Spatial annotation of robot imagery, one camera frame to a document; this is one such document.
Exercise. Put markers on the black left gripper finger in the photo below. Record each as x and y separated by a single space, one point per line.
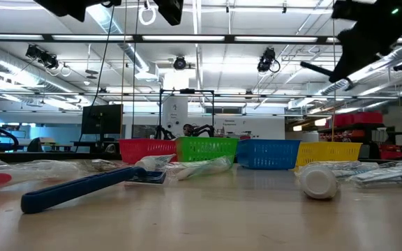
171 10
72 7

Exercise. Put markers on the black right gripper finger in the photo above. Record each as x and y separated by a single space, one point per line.
354 55

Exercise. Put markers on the clear razor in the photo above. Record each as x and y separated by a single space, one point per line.
382 178
100 164

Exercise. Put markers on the white striped toothpaste tube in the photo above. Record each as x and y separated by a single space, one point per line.
152 162

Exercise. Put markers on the teal toothbrush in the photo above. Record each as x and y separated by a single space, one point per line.
194 171

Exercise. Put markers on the black ceiling spotlights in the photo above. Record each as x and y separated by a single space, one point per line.
42 57

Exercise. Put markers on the red storage bins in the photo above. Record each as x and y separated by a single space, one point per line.
358 119

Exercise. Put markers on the yellow plastic basket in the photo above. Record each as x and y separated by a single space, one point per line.
330 153

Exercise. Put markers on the black monitor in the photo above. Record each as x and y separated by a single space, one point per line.
101 118

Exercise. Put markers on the black background robot arms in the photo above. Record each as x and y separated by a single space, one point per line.
201 129

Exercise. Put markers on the white plastic bottle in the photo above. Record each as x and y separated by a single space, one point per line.
319 183

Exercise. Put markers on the blue plastic basket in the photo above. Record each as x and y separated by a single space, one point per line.
267 155

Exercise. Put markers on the red plastic basket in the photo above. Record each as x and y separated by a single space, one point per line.
145 150

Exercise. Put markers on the green plastic basket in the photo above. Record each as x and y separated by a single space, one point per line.
208 149

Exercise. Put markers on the dark office chair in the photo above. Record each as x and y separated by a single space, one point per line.
34 145

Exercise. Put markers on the black round ceiling camera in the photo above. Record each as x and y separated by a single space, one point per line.
179 63

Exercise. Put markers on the black overhead frame beam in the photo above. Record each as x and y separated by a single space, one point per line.
229 38

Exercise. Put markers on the black station frame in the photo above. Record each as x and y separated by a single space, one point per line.
160 111

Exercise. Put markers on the black table edge frame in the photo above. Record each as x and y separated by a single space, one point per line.
65 156

